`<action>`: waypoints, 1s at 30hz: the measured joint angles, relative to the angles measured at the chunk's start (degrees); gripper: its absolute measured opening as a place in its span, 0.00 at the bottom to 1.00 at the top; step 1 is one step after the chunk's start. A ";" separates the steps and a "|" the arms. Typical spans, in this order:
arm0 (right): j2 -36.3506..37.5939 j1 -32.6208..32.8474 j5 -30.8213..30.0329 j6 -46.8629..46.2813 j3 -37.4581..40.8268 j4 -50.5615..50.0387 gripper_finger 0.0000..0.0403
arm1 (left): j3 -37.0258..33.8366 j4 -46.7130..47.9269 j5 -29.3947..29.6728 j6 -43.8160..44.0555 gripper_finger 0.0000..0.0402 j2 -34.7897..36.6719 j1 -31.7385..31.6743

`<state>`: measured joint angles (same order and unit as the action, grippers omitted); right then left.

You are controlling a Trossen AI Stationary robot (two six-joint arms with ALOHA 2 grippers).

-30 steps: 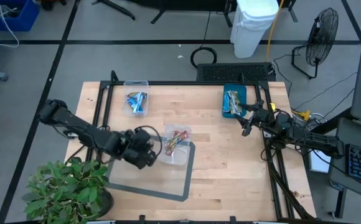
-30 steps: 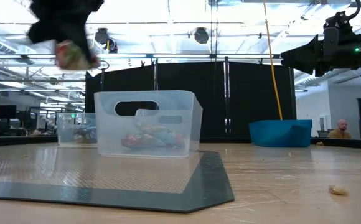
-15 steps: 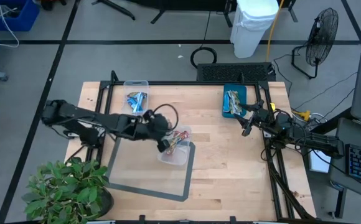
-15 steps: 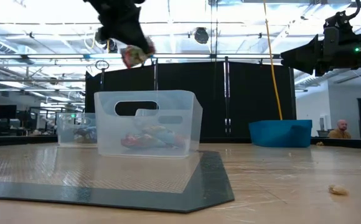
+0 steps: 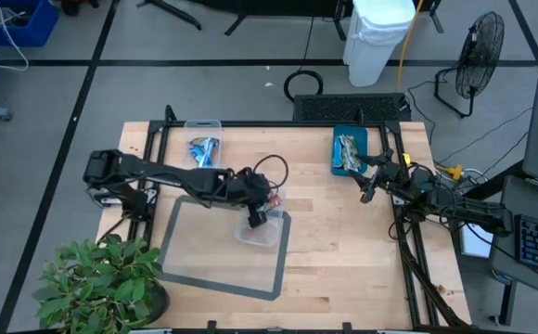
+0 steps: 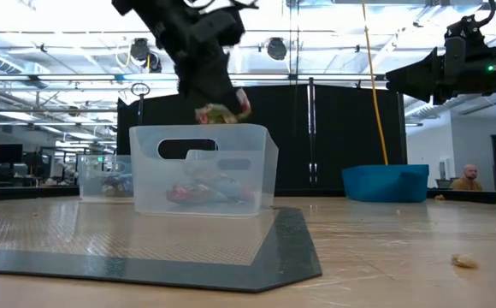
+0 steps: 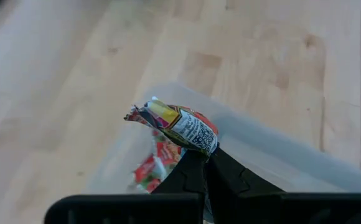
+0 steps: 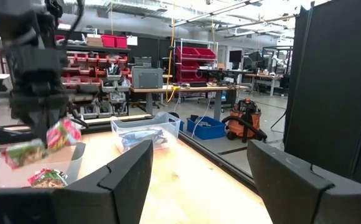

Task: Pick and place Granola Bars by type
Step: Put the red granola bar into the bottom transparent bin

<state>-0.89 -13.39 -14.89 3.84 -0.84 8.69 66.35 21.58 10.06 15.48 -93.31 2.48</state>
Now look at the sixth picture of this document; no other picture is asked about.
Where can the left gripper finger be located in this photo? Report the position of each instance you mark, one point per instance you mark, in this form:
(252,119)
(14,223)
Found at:
(226,92)
(194,90)

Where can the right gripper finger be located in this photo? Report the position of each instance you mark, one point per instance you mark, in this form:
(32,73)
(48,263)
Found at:
(415,77)
(444,99)

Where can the granola crumb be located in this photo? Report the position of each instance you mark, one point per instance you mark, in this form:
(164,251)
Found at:
(465,261)
(439,197)

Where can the black ceiling spotlight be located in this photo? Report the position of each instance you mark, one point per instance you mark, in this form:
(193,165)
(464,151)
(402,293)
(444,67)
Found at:
(276,48)
(142,50)

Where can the person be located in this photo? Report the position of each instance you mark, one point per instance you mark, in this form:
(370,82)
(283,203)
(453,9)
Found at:
(468,179)

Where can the black curtain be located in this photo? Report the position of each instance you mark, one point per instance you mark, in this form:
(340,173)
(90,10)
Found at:
(350,137)

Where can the blue plastic bin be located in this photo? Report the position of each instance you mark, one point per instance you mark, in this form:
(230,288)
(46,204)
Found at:
(385,184)

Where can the horizontal overhead beam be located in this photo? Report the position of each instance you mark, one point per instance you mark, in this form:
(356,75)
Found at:
(81,77)

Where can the translucent mat with grey border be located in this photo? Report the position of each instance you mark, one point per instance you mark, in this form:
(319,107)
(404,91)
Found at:
(124,239)

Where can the black monitor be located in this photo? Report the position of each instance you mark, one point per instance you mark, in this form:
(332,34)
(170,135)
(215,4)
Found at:
(7,154)

